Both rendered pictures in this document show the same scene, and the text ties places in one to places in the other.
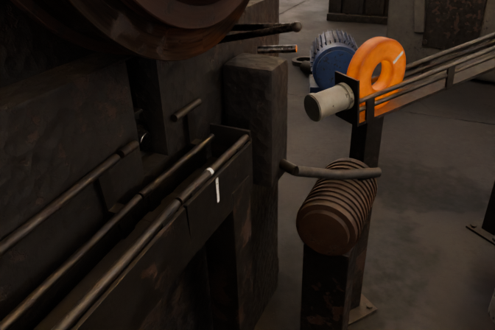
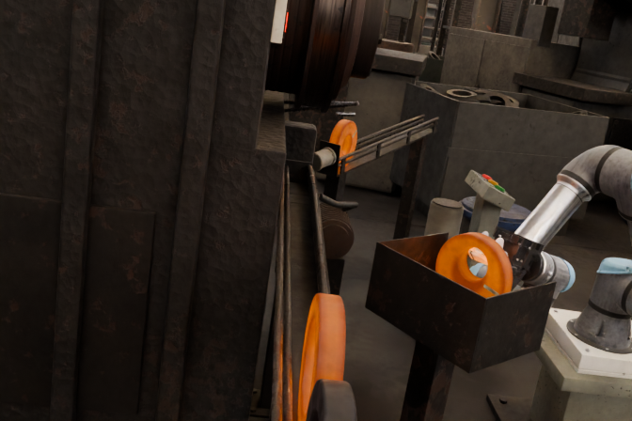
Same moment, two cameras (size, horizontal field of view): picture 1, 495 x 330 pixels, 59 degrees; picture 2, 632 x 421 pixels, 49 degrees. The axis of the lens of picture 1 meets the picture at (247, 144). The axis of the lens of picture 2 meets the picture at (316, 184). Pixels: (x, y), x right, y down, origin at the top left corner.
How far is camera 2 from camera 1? 132 cm
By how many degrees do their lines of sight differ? 33
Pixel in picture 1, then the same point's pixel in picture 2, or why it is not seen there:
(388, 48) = (351, 127)
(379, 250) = not seen: hidden behind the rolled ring
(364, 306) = not seen: hidden behind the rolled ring
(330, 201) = (336, 218)
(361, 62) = (339, 133)
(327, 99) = (323, 156)
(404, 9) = not seen: hidden behind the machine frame
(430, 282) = (362, 320)
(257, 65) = (306, 127)
